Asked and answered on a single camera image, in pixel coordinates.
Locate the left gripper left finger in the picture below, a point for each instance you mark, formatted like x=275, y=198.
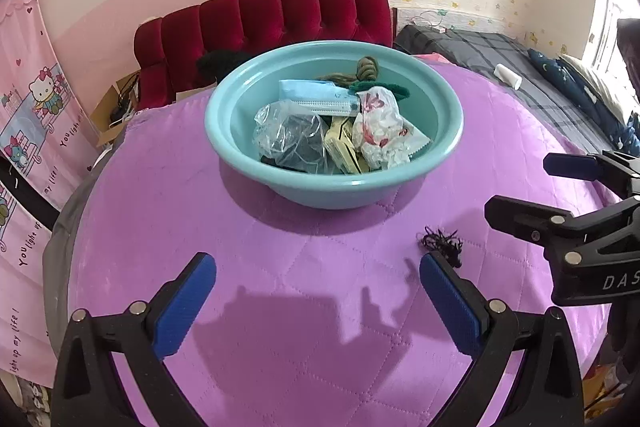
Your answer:
x=177, y=304

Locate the white cylinder bottle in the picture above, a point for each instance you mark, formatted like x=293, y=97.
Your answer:
x=508, y=77

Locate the teal plastic basin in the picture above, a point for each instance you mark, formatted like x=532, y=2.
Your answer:
x=424, y=98

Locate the white crumpled plastic bag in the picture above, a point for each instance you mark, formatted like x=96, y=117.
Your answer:
x=376, y=128

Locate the black tangled earphones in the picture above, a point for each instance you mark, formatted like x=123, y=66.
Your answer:
x=448, y=245

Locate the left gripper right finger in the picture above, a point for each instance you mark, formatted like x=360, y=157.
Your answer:
x=459, y=304

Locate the gold foil snack packet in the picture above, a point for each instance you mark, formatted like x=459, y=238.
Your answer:
x=338, y=144

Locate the pink Hello Kitty curtain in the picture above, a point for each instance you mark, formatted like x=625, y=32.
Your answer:
x=49, y=141

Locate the dark blue star pillow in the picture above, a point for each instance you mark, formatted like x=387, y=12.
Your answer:
x=585, y=90

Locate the blue surgical mask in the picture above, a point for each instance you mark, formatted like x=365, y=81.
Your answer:
x=320, y=96

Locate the white orange sachet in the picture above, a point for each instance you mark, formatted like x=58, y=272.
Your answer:
x=409, y=142

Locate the clear plastic zip bag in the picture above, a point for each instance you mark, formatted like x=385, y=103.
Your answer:
x=286, y=130

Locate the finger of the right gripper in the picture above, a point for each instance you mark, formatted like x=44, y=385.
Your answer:
x=590, y=167
x=534, y=223

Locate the red velvet tufted sofa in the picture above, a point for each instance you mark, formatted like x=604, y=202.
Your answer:
x=168, y=48

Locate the cardboard box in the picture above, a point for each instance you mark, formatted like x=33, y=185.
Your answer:
x=116, y=108

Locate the purple quilted blanket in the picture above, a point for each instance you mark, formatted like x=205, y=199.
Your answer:
x=317, y=318

